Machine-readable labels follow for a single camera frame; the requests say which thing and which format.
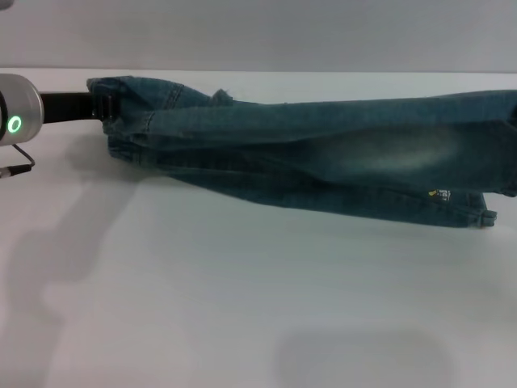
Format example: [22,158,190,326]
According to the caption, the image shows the blue denim shorts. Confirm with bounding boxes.
[86,75,517,230]

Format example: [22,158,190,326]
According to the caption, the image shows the black cable with plug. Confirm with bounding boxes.
[0,143,36,178]

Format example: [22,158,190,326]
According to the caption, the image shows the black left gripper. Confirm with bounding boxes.
[39,91,117,123]

